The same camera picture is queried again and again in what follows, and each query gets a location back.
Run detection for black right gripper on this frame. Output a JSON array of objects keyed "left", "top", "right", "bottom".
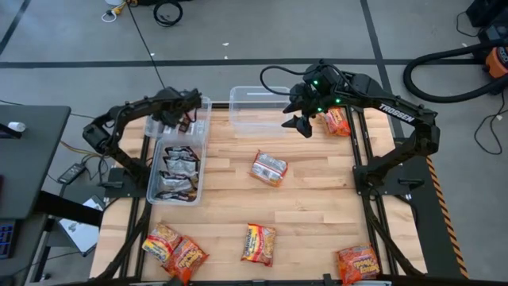
[{"left": 281, "top": 82, "right": 327, "bottom": 139}]

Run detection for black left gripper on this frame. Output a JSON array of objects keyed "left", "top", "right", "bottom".
[{"left": 158, "top": 87, "right": 203, "bottom": 134}]

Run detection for orange Saucy Noods pack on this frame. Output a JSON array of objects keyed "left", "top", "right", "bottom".
[
  {"left": 336, "top": 242, "right": 381, "bottom": 286},
  {"left": 248, "top": 149, "right": 289, "bottom": 187},
  {"left": 162, "top": 236, "right": 210, "bottom": 285},
  {"left": 321, "top": 106, "right": 352, "bottom": 137}
]

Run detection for yellow red Maruchan ramen pack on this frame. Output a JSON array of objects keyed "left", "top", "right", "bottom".
[
  {"left": 141, "top": 222, "right": 183, "bottom": 263},
  {"left": 241, "top": 222, "right": 277, "bottom": 268}
]

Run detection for black Maruchan noodle pack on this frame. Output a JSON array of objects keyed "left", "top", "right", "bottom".
[
  {"left": 154, "top": 189, "right": 198, "bottom": 203},
  {"left": 158, "top": 170, "right": 195, "bottom": 192},
  {"left": 164, "top": 145, "right": 201, "bottom": 162},
  {"left": 162, "top": 156, "right": 199, "bottom": 178}
]

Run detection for small clear plastic bin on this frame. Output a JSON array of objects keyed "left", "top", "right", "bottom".
[{"left": 144, "top": 95, "right": 212, "bottom": 146}]

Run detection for clear plastic bin with label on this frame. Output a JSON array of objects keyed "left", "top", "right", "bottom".
[{"left": 229, "top": 85, "right": 293, "bottom": 138}]

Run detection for long clear plastic bin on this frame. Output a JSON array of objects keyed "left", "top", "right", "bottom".
[{"left": 145, "top": 137, "right": 207, "bottom": 207}]

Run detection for black power adapter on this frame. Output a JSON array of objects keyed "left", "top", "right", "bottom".
[{"left": 56, "top": 162, "right": 87, "bottom": 185}]

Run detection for black desk crossbar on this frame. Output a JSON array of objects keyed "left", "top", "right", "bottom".
[{"left": 33, "top": 190, "right": 104, "bottom": 227}]

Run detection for white laptop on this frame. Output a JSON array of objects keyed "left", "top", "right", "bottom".
[{"left": 58, "top": 195, "right": 100, "bottom": 257}]

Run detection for black desk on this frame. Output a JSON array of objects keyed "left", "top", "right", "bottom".
[{"left": 0, "top": 105, "right": 72, "bottom": 222}]

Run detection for black platform with hazard stripe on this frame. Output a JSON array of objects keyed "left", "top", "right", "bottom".
[{"left": 392, "top": 137, "right": 470, "bottom": 280}]

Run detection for orange vacuum cleaner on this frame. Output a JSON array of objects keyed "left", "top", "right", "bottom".
[{"left": 483, "top": 45, "right": 508, "bottom": 80}]

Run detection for keyboard with blue keys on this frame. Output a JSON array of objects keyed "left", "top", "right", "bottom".
[{"left": 0, "top": 220, "right": 17, "bottom": 259}]

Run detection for black equipment case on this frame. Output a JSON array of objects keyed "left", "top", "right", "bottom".
[{"left": 464, "top": 0, "right": 508, "bottom": 29}]

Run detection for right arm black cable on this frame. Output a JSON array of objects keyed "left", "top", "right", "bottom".
[{"left": 259, "top": 63, "right": 314, "bottom": 96}]

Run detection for long black floor cable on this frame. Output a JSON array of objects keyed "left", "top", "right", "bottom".
[{"left": 125, "top": 0, "right": 167, "bottom": 91}]

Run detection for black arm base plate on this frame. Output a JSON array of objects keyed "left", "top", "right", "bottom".
[
  {"left": 352, "top": 163, "right": 425, "bottom": 197},
  {"left": 103, "top": 167, "right": 148, "bottom": 199}
]

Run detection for black coiled cable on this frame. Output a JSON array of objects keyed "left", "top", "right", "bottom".
[{"left": 152, "top": 0, "right": 184, "bottom": 28}]

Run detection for black vacuum hose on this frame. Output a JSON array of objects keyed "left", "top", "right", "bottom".
[{"left": 402, "top": 39, "right": 508, "bottom": 104}]

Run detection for white yellow extension cord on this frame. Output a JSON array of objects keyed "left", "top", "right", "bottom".
[{"left": 101, "top": 0, "right": 128, "bottom": 23}]

